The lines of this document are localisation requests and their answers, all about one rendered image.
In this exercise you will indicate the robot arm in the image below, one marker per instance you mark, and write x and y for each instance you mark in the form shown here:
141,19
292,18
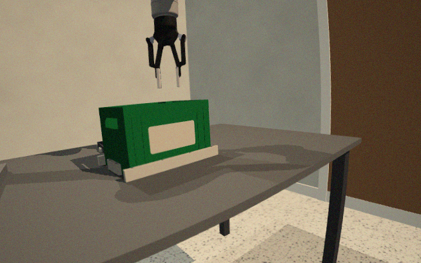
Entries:
164,7

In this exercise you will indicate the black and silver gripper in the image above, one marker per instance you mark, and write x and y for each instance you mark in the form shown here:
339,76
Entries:
165,33

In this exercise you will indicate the green crate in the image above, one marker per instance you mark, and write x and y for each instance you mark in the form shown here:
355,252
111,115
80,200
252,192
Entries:
143,133

